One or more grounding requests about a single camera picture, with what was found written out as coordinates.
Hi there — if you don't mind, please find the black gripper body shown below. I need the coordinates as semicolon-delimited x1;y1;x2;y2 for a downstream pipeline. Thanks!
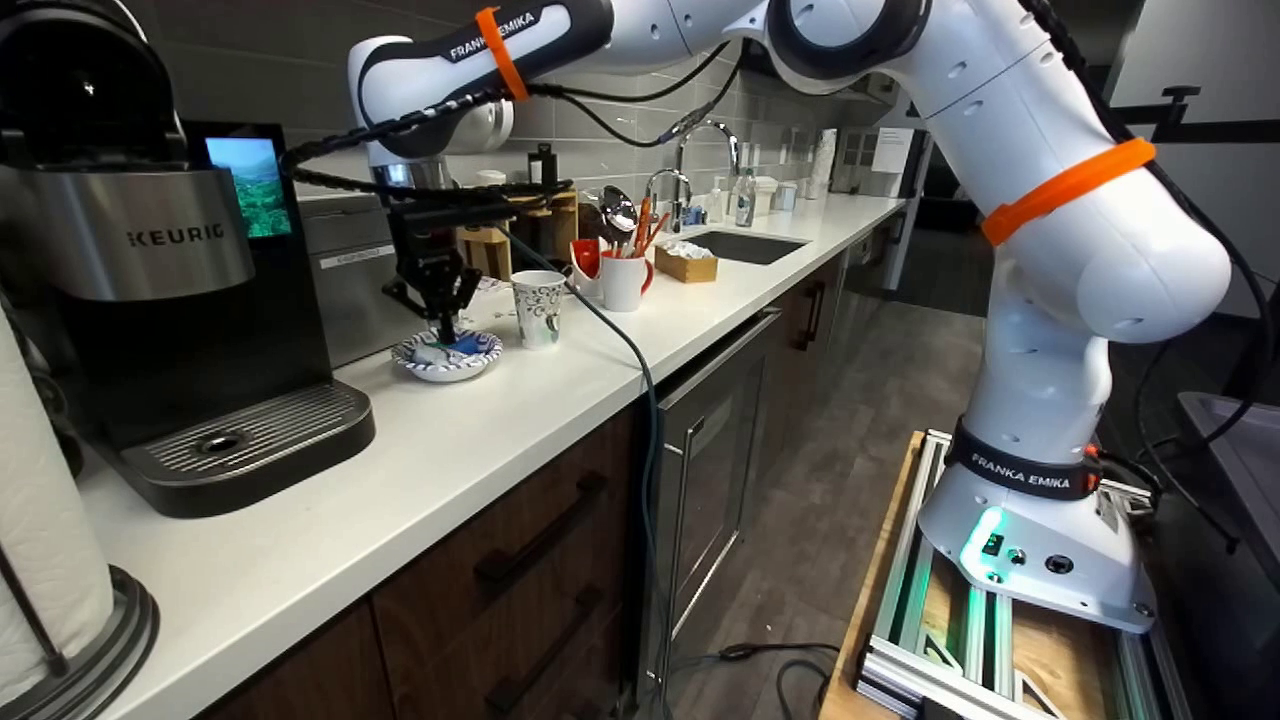
379;187;494;291

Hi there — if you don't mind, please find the small bowl with colourful items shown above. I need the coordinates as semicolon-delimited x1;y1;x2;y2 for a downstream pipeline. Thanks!
390;324;509;388

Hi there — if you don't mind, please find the silver metal bin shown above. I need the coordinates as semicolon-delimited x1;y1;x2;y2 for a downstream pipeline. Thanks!
294;192;436;374

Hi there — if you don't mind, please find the dark counter sink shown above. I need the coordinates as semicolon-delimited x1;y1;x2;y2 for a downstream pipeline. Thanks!
683;230;810;269

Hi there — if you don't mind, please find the black silver Keurig coffee machine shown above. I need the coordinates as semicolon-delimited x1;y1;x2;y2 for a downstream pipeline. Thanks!
0;0;379;520

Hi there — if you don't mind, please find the wooden organizer rack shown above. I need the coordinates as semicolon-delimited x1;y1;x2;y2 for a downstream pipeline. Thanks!
455;187;589;287

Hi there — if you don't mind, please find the black canister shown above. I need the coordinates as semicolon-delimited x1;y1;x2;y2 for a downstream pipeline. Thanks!
523;142;560;192

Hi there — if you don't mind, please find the orange stirrer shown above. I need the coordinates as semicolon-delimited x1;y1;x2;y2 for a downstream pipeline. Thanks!
633;192;665;259

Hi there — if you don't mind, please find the wooden packet box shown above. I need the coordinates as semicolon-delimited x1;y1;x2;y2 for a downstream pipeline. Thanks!
653;235;724;287

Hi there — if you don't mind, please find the dark wood cabinet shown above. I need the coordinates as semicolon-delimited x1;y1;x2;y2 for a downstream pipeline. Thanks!
194;404;644;720

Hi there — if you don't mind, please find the stainless dishwasher front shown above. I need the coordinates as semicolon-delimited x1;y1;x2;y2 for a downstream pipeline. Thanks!
647;310;785;676

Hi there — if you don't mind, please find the small soap dispenser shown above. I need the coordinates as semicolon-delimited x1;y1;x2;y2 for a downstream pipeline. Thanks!
727;172;765;231

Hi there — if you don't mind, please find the chrome faucet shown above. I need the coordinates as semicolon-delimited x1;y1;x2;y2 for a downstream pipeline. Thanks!
665;118;745;231

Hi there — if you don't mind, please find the black paper towel holder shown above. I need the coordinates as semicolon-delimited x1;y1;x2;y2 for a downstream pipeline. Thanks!
0;547;163;720

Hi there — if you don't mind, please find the white kettle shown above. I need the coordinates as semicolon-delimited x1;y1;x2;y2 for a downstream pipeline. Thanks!
0;314;121;710

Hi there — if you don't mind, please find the wooden board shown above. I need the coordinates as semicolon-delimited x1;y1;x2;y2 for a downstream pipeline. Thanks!
816;429;932;720

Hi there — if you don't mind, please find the white mug with red handle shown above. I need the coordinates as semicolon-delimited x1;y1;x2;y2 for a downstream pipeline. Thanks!
589;250;658;315

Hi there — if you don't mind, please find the dark power cable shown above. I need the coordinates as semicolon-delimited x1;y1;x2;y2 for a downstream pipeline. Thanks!
505;231;671;720

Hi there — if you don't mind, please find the black floor cable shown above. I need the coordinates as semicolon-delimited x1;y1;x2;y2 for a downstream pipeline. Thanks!
671;635;845;720

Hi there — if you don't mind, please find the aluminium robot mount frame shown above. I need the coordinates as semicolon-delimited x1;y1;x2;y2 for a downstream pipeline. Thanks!
852;423;1184;720

